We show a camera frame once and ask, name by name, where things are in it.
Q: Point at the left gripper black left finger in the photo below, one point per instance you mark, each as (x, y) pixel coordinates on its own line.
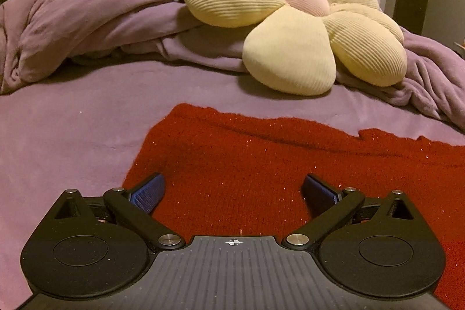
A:
(133, 210)

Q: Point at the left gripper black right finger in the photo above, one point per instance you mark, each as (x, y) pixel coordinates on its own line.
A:
(330, 209)

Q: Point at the red knitted sweater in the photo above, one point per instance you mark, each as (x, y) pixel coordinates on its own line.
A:
(228, 174)

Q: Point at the purple bed sheet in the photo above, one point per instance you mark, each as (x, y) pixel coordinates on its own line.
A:
(83, 127)

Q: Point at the cream flower shaped pillow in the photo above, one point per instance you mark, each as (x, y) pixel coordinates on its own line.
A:
(295, 46)

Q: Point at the purple crumpled blanket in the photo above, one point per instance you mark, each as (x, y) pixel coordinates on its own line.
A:
(38, 35)

